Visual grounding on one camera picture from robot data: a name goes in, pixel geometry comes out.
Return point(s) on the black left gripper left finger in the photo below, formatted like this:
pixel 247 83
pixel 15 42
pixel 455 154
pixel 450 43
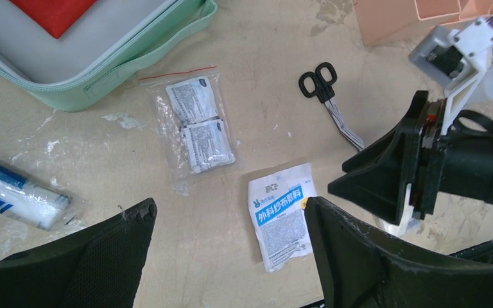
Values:
pixel 99 266

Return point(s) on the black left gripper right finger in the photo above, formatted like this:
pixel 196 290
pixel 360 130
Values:
pixel 362 266

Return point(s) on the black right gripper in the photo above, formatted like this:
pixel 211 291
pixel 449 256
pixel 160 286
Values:
pixel 415 161

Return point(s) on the white blue mask packet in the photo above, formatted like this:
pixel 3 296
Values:
pixel 276 204

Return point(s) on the black handled scissors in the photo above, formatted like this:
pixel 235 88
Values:
pixel 319 83

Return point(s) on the red first aid pouch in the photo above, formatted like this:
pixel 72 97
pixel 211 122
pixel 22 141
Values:
pixel 54 16

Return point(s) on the green medicine case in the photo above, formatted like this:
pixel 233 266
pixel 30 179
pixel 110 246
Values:
pixel 102 49

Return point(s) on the small white blue tube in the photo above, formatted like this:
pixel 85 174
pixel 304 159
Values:
pixel 27 201

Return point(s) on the peach desk file organizer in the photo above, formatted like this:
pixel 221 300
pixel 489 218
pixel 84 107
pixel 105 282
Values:
pixel 385 21

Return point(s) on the clear bag alcohol pads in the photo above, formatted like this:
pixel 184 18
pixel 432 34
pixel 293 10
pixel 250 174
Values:
pixel 191 123

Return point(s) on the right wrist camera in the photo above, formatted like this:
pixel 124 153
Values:
pixel 457 61

